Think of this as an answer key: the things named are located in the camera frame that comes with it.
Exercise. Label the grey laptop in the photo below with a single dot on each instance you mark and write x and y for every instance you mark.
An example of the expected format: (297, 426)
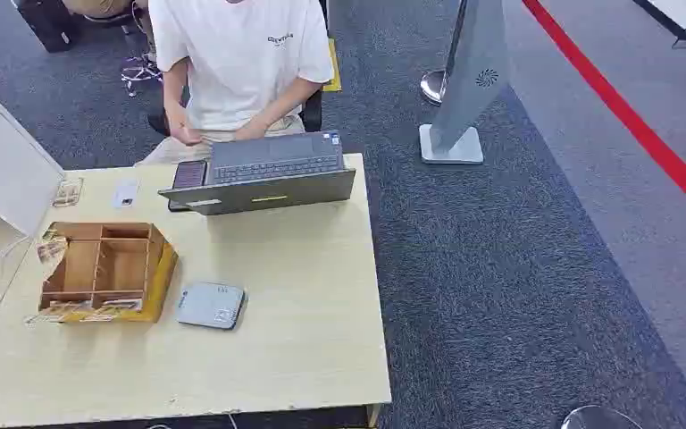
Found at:
(266, 172)

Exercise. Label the person's left hand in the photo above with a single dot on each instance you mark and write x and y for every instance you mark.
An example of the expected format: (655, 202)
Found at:
(249, 130)

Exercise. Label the chrome stanchion base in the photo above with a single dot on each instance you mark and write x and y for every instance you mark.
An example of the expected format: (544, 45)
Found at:
(433, 86)

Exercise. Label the black smartphone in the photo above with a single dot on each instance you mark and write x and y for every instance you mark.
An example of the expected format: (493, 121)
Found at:
(188, 176)

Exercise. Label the grey card reader device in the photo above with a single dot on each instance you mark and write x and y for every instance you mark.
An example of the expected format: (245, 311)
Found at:
(210, 305)

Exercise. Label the person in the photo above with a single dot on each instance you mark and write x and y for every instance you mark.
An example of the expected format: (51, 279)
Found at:
(242, 65)

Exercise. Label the grey standing sign board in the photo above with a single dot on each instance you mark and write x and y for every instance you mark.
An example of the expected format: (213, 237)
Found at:
(467, 83)

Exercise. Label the pale wooden desk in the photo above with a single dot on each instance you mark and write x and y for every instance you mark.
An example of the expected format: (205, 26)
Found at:
(201, 331)

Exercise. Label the white card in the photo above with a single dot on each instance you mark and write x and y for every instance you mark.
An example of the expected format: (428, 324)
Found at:
(124, 194)

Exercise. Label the wooden compartment box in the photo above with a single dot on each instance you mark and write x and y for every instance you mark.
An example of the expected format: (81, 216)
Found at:
(109, 269)

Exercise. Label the chrome chair base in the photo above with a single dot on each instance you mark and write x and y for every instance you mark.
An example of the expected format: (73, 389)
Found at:
(139, 70)

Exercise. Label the clear plastic card holder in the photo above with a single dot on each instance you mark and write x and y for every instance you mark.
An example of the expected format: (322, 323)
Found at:
(68, 192)

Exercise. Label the printed card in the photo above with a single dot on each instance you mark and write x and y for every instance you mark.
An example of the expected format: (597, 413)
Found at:
(52, 248)

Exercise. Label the red floor tape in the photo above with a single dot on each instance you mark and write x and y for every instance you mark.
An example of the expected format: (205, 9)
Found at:
(633, 118)

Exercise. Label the white panel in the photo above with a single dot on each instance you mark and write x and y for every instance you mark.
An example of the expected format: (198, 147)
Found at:
(5, 163)

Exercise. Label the black case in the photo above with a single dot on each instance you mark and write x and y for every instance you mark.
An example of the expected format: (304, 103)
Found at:
(47, 22)

